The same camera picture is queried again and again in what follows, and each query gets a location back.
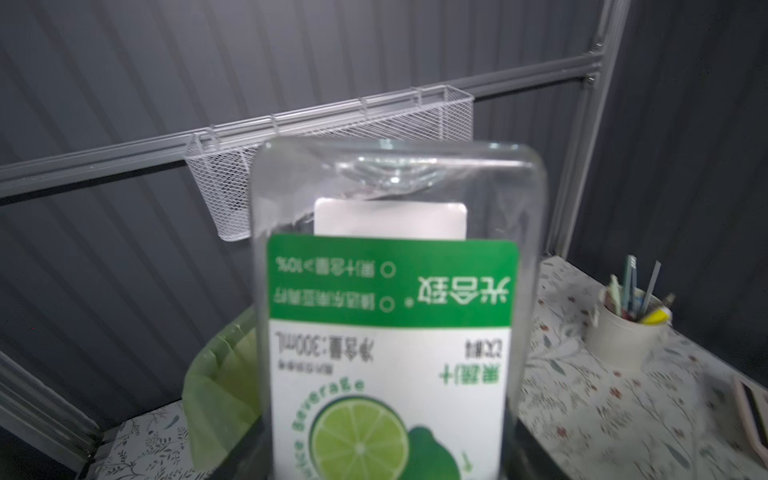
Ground green label square bottle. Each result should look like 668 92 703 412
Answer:
251 142 548 479

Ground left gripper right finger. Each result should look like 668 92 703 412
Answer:
500 403 569 480

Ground pink calculator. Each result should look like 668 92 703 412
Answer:
733 375 767 461

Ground green bin liner bag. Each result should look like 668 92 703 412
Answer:
182 308 261 471

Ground white pen cup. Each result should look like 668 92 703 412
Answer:
584 255 674 370

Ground white wire wall basket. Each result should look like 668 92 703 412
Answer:
184 85 474 241

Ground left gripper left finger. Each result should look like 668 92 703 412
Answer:
208 420 273 480

